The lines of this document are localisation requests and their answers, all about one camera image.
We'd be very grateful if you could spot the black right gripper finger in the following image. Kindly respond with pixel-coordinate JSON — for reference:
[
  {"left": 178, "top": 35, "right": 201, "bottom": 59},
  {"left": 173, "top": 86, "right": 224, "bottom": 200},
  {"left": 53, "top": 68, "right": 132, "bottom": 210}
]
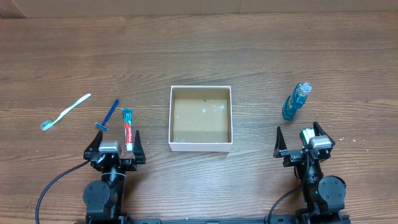
[
  {"left": 313, "top": 121, "right": 335, "bottom": 149},
  {"left": 273, "top": 126, "right": 287, "bottom": 158}
]

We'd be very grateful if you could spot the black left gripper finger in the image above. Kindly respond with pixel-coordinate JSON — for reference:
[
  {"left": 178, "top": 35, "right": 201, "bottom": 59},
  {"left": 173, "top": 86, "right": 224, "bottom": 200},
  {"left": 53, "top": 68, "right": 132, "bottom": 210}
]
[
  {"left": 132, "top": 130, "right": 146, "bottom": 164},
  {"left": 83, "top": 130, "right": 103, "bottom": 159}
]

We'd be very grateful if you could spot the green white soap bar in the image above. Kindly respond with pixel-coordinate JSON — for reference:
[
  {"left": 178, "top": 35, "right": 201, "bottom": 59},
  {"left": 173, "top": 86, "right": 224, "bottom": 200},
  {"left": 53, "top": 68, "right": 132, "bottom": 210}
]
[{"left": 300, "top": 128, "right": 315, "bottom": 146}]

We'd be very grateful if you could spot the blue disposable razor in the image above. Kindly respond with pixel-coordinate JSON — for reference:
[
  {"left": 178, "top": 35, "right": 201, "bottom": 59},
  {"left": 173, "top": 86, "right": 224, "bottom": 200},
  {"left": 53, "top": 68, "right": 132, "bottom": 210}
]
[{"left": 95, "top": 99, "right": 119, "bottom": 132}]

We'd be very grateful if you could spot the blue mouthwash bottle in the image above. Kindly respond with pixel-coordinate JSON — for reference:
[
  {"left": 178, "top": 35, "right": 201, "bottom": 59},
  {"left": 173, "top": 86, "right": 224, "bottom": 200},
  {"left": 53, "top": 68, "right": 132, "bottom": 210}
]
[{"left": 282, "top": 82, "right": 312, "bottom": 120}]

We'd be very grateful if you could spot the green red toothpaste tube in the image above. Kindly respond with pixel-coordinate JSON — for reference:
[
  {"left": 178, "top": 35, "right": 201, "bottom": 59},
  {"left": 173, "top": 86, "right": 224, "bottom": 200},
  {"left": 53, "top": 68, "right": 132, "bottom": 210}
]
[{"left": 122, "top": 108, "right": 133, "bottom": 152}]

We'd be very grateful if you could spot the green white toothbrush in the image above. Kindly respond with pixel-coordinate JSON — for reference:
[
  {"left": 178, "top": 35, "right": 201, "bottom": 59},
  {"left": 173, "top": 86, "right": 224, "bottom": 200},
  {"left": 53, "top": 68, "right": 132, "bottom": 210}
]
[{"left": 40, "top": 93, "right": 91, "bottom": 131}]

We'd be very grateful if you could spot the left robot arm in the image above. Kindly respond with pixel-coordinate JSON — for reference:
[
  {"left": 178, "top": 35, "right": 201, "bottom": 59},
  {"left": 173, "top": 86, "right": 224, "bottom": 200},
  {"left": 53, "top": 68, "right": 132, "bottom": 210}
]
[{"left": 83, "top": 131, "right": 146, "bottom": 223}]

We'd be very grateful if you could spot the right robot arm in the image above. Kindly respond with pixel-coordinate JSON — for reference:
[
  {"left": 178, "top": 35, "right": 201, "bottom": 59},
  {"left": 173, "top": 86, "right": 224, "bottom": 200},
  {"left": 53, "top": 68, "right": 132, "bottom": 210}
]
[{"left": 264, "top": 121, "right": 351, "bottom": 224}]

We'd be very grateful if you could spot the white cardboard box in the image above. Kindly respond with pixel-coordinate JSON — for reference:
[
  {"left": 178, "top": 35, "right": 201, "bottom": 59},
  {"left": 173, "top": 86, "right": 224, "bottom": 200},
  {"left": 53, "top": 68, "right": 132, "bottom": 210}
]
[{"left": 168, "top": 85, "right": 233, "bottom": 153}]

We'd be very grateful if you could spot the right black cable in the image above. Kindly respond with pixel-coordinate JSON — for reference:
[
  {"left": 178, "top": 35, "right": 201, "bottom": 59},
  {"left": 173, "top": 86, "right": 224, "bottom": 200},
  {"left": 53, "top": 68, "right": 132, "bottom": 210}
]
[{"left": 267, "top": 154, "right": 312, "bottom": 223}]

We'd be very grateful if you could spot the black cable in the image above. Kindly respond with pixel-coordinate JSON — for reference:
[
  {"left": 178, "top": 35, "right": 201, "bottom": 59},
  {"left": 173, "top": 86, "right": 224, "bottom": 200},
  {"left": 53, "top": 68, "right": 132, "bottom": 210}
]
[
  {"left": 267, "top": 154, "right": 312, "bottom": 223},
  {"left": 35, "top": 159, "right": 93, "bottom": 224}
]

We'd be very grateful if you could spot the left black cable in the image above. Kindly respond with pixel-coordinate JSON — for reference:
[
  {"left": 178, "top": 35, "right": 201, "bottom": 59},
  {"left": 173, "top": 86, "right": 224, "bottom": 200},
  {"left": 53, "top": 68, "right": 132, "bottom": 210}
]
[{"left": 35, "top": 159, "right": 93, "bottom": 224}]

